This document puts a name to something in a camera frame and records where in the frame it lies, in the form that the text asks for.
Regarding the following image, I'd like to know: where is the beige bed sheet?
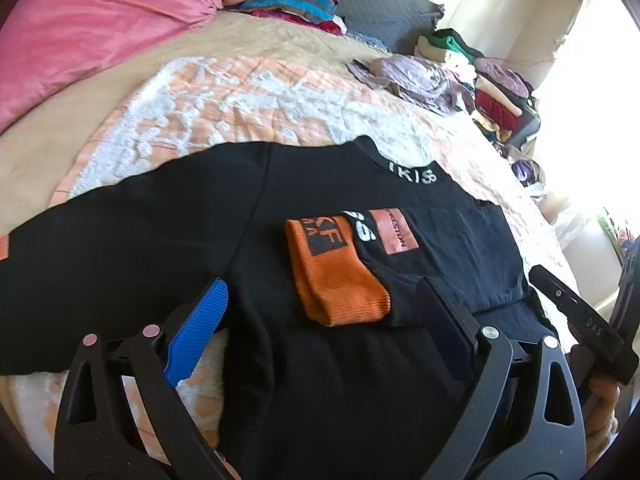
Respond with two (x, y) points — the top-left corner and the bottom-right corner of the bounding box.
(0, 11), (383, 233)

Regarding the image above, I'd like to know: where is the black sock orange patch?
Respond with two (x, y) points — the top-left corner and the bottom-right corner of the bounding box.
(342, 207), (434, 327)

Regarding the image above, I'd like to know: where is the black KISS shirt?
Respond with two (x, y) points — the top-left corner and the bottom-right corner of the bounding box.
(1, 136), (553, 479)

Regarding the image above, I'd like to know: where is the peach white patterned blanket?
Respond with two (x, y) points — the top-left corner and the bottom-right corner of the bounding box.
(6, 56), (575, 457)

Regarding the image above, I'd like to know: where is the striped folded clothes pile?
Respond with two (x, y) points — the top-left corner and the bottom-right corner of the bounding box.
(230, 0), (347, 36)

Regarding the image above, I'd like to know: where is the stacked folded clothes pile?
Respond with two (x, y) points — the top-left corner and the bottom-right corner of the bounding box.
(414, 28), (541, 148)

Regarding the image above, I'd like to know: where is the lilac crumpled garment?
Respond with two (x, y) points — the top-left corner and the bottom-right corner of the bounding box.
(347, 54), (475, 117)

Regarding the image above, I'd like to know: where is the bag of clothes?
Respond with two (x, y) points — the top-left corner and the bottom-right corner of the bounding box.
(504, 144), (547, 198)

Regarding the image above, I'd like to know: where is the pink duvet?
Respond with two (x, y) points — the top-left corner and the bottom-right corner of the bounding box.
(1, 0), (245, 128)

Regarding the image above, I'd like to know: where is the orange and black sock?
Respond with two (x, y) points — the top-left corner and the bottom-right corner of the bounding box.
(285, 214), (390, 327)

